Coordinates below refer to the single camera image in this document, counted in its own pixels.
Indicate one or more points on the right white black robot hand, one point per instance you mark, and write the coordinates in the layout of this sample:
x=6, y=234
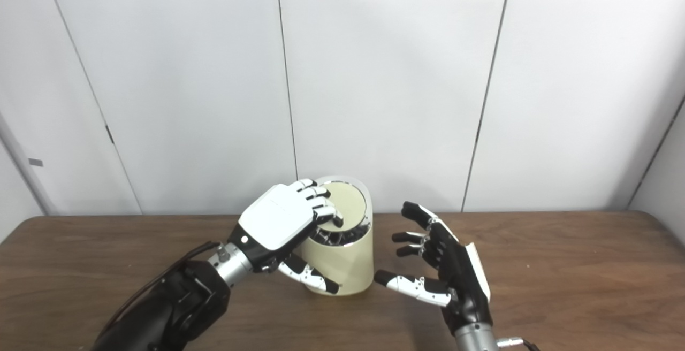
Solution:
x=460, y=281

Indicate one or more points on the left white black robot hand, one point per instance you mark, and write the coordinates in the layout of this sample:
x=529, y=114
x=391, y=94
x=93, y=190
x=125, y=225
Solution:
x=275, y=217

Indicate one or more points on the round cream bin lid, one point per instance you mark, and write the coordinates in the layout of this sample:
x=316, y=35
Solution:
x=349, y=201

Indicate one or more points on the cream-colored cylindrical bin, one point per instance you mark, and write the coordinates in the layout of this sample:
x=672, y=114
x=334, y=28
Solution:
x=350, y=265

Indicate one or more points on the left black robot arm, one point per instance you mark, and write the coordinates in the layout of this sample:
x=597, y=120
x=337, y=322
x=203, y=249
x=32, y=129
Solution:
x=171, y=308

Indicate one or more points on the black wall panel hinge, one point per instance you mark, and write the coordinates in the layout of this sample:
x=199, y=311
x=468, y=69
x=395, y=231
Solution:
x=109, y=134

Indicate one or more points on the small grey wall label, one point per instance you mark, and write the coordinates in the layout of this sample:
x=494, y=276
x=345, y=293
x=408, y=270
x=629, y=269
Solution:
x=36, y=162

